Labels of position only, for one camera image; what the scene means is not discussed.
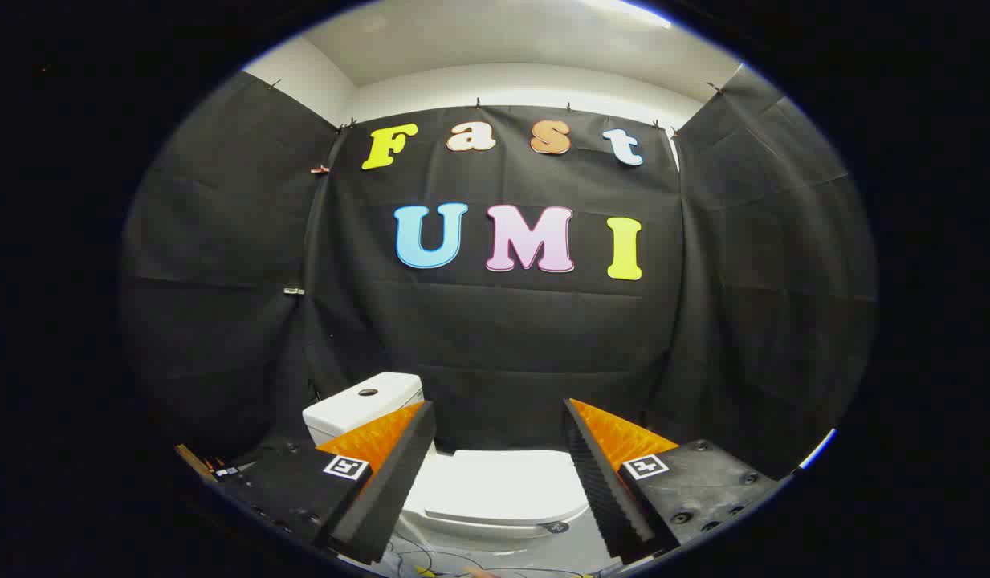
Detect white toilet bowl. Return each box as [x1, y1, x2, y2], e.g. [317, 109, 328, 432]
[392, 440, 617, 576]

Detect brown wooden piece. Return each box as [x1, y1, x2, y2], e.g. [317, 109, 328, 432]
[176, 444, 224, 481]

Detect white toilet tank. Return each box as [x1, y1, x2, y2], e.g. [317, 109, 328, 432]
[302, 372, 425, 447]

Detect black backdrop cloth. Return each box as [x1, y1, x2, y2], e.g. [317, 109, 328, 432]
[119, 66, 878, 482]

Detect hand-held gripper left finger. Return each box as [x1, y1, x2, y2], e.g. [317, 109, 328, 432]
[210, 400, 437, 566]

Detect white toilet lid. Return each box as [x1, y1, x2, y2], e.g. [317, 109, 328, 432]
[418, 448, 592, 535]

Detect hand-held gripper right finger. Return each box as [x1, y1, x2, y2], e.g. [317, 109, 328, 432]
[562, 398, 784, 564]

